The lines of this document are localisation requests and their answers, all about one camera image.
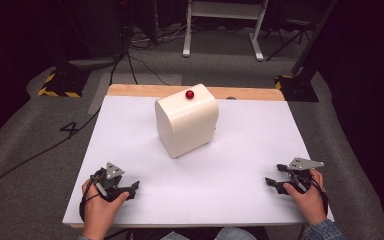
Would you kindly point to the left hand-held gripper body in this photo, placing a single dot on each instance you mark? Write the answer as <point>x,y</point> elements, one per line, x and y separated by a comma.
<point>108,184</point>

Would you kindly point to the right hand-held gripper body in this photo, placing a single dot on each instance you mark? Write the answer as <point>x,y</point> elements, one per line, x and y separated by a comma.
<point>300,173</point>

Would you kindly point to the cream rounded box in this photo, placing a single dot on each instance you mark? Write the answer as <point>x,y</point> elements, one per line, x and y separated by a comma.
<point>186,125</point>

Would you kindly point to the red round knob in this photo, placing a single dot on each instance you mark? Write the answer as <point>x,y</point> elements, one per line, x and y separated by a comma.
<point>189,94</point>

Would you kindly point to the person's left hand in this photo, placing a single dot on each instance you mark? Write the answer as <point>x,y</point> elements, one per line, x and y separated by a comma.
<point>100,210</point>

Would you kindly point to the person's right hand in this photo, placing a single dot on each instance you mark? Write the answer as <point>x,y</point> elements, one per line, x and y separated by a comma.
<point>308,203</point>

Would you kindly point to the white table mat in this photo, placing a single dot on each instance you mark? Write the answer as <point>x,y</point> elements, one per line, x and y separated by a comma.
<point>233,180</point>

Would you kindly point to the person's blue jeans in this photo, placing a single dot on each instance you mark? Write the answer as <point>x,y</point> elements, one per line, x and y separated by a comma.
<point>213,234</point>

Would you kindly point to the black stand with striped base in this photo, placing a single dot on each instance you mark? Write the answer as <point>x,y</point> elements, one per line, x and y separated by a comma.
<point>300,85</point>
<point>63,83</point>

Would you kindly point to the dark round table grommet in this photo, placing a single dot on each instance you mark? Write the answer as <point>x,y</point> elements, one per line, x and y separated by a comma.
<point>230,98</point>

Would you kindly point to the wooden table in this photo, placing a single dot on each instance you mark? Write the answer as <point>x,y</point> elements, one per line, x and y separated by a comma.
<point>136,90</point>

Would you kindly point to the black tripod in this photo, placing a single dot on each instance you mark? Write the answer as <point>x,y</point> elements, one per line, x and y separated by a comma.
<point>288,31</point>

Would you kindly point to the white desk frame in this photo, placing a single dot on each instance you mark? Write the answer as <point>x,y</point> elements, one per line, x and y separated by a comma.
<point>225,10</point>

